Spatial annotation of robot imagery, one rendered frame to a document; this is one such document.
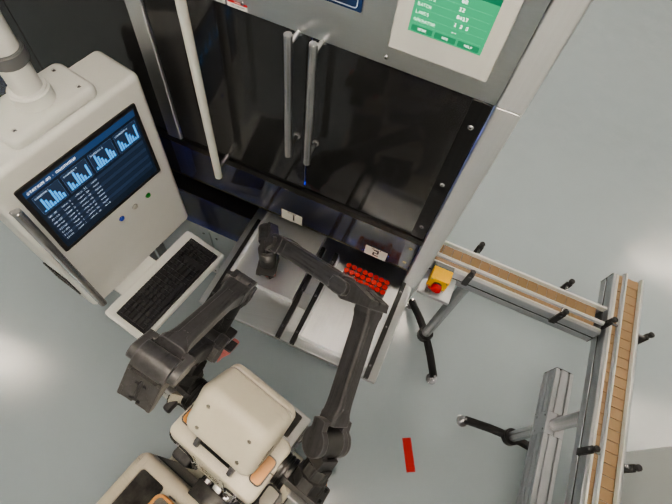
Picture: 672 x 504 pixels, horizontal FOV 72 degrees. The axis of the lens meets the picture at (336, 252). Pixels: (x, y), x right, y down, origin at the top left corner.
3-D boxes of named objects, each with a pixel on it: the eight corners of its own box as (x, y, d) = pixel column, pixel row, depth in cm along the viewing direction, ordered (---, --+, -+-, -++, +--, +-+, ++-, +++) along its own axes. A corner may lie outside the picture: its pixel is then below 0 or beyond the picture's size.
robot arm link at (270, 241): (274, 243, 146) (293, 250, 152) (273, 212, 151) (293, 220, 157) (250, 255, 153) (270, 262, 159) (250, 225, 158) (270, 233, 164)
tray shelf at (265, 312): (261, 206, 192) (261, 203, 190) (417, 273, 183) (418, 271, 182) (199, 303, 169) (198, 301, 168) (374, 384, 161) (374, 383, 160)
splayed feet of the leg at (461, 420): (458, 411, 244) (467, 406, 232) (549, 453, 238) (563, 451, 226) (454, 425, 240) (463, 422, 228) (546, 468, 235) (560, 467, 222)
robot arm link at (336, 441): (313, 476, 111) (328, 475, 115) (335, 445, 109) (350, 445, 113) (296, 446, 118) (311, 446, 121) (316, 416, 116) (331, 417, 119)
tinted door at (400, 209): (305, 188, 155) (314, 33, 104) (424, 237, 150) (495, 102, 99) (304, 189, 155) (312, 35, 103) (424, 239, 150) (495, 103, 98)
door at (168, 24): (184, 137, 161) (134, -34, 109) (304, 187, 155) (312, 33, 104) (183, 138, 160) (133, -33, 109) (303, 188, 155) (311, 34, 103)
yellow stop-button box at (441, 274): (431, 269, 174) (436, 260, 167) (449, 276, 173) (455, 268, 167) (425, 285, 170) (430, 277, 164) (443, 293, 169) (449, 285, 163)
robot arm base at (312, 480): (278, 479, 114) (317, 513, 111) (295, 455, 112) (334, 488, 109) (291, 463, 122) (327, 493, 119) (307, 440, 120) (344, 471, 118)
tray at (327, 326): (337, 262, 180) (338, 258, 177) (398, 289, 177) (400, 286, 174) (298, 337, 165) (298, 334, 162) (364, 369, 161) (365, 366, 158)
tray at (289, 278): (271, 208, 189) (271, 203, 186) (329, 233, 186) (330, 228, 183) (229, 275, 174) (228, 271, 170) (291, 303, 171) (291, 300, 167)
